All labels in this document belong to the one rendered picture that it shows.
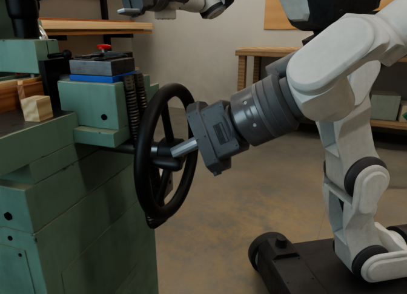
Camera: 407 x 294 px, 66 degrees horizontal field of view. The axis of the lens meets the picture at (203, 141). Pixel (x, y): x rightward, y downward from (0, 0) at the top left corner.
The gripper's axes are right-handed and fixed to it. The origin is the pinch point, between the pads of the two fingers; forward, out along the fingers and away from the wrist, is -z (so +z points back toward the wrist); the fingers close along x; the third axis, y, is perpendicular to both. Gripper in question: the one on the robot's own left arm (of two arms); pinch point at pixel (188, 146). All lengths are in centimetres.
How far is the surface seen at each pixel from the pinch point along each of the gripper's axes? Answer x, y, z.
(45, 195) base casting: 1.7, 8.4, -26.9
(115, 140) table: 7.1, 0.0, -14.3
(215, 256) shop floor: -42, -91, -58
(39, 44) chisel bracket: 33.1, 1.2, -24.0
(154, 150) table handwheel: 3.5, -8.2, -12.4
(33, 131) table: 11.9, 11.4, -20.7
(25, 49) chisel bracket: 33.2, 2.6, -26.8
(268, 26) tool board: 130, -310, -18
